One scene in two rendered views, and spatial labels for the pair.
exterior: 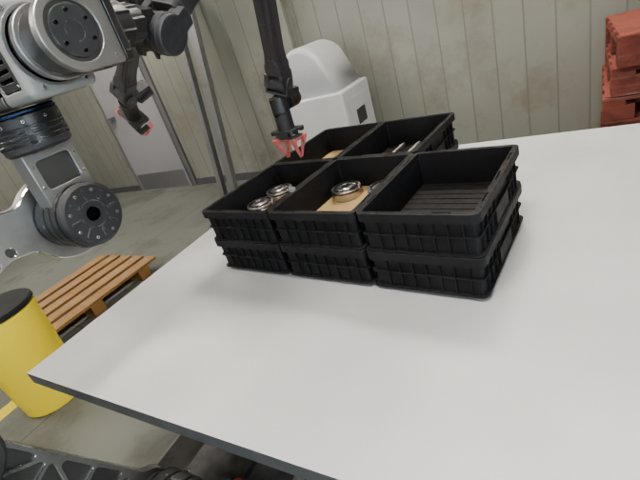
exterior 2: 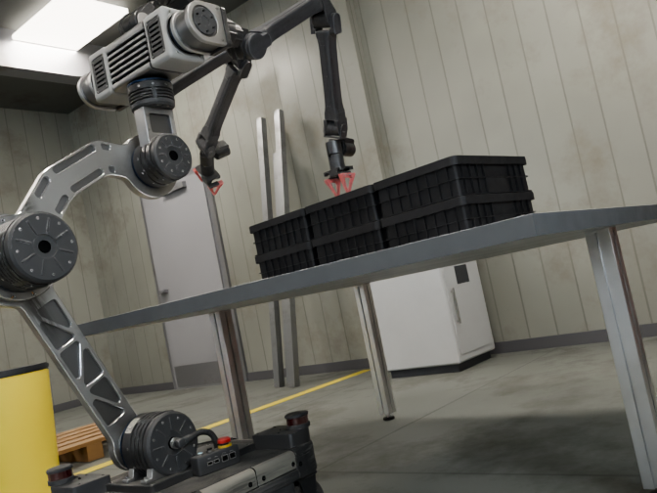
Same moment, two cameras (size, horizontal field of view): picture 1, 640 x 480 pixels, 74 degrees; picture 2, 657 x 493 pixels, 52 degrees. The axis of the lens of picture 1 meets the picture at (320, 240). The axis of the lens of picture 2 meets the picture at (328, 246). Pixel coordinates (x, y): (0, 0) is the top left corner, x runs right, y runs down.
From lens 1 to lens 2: 1.25 m
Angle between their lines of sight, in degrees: 31
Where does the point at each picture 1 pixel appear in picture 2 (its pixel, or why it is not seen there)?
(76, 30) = (205, 21)
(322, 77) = not seen: hidden behind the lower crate
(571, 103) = not seen: outside the picture
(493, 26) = (619, 182)
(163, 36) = (250, 43)
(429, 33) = (545, 191)
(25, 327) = (32, 390)
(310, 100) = not seen: hidden behind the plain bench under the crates
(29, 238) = (124, 166)
